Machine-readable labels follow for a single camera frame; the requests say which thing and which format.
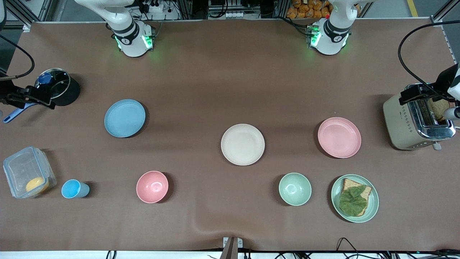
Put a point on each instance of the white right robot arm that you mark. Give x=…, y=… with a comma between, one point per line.
x=131, y=39

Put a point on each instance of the beige chrome toaster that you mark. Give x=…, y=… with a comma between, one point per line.
x=399, y=122

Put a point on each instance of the pink bowl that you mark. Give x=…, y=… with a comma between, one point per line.
x=152, y=187

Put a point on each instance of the blue plate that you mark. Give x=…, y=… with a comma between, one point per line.
x=124, y=118

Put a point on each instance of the green lettuce leaf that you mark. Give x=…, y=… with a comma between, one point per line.
x=352, y=201

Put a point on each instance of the orange snack packets pile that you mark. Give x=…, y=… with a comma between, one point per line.
x=309, y=9

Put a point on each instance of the clear plastic container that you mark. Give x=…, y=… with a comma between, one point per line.
x=21, y=169

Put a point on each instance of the pink plate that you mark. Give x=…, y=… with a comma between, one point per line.
x=339, y=137

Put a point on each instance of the brown table cloth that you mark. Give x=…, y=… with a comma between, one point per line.
x=215, y=90

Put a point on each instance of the beige plate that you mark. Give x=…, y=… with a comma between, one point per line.
x=243, y=144

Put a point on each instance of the blue cup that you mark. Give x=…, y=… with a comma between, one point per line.
x=72, y=189

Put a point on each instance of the yellow round fruit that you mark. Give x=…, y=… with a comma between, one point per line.
x=36, y=185

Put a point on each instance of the glass lid blue knob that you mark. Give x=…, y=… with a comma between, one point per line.
x=59, y=84

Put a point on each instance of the brown bread slice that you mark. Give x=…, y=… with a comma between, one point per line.
x=349, y=184

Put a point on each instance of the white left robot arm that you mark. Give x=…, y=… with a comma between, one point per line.
x=330, y=39

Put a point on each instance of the green plate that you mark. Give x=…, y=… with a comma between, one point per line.
x=373, y=205

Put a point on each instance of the brown toast slice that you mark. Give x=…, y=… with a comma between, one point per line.
x=439, y=109

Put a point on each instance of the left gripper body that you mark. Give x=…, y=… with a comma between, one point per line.
x=444, y=80

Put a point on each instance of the white power strip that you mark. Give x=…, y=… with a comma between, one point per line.
x=235, y=15

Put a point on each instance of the green bowl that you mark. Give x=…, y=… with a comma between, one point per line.
x=295, y=189

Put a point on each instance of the grey metal camera bracket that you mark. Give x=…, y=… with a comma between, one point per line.
x=231, y=248

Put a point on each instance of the aluminium frame profile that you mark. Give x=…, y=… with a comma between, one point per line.
x=437, y=21

